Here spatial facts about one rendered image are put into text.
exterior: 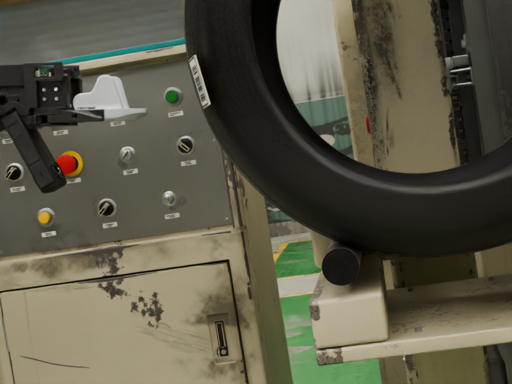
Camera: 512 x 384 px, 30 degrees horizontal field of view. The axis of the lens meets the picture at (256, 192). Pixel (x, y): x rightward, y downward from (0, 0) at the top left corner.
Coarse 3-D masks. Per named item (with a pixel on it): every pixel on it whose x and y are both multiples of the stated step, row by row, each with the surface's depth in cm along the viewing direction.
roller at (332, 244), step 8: (328, 248) 118; (336, 248) 113; (344, 248) 113; (352, 248) 116; (328, 256) 113; (336, 256) 113; (344, 256) 113; (352, 256) 113; (360, 256) 122; (328, 264) 113; (336, 264) 113; (344, 264) 113; (352, 264) 113; (328, 272) 113; (336, 272) 113; (344, 272) 113; (352, 272) 113; (328, 280) 113; (336, 280) 113; (344, 280) 113; (352, 280) 113
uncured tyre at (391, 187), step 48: (192, 0) 113; (240, 0) 109; (192, 48) 114; (240, 48) 109; (240, 96) 110; (288, 96) 137; (240, 144) 112; (288, 144) 110; (288, 192) 112; (336, 192) 110; (384, 192) 109; (432, 192) 108; (480, 192) 107; (336, 240) 116; (384, 240) 112; (432, 240) 110; (480, 240) 111
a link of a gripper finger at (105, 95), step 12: (96, 84) 122; (108, 84) 122; (84, 96) 122; (96, 96) 122; (108, 96) 122; (96, 108) 122; (108, 108) 122; (120, 108) 122; (132, 108) 122; (144, 108) 123; (108, 120) 122; (120, 120) 123
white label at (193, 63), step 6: (192, 60) 112; (192, 66) 113; (198, 66) 110; (192, 72) 114; (198, 72) 111; (198, 78) 112; (198, 84) 113; (204, 84) 110; (198, 90) 114; (204, 90) 110; (204, 96) 111; (204, 102) 112
